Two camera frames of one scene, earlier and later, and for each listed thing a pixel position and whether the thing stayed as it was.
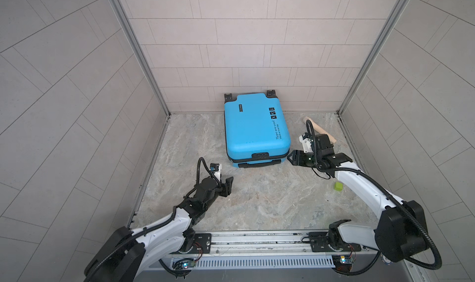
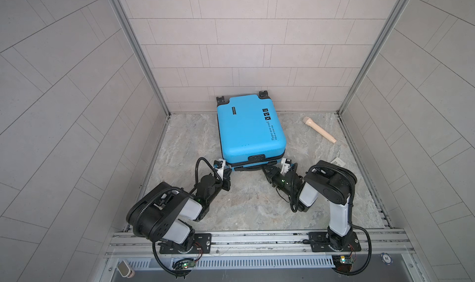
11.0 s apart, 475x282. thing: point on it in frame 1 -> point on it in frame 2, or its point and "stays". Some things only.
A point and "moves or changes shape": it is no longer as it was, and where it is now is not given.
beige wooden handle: [318, 129] stays
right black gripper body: [305, 159] -> [280, 182]
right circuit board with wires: [342, 262] stays
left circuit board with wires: [185, 263] stays
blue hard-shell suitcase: [256, 129] moves or changes shape
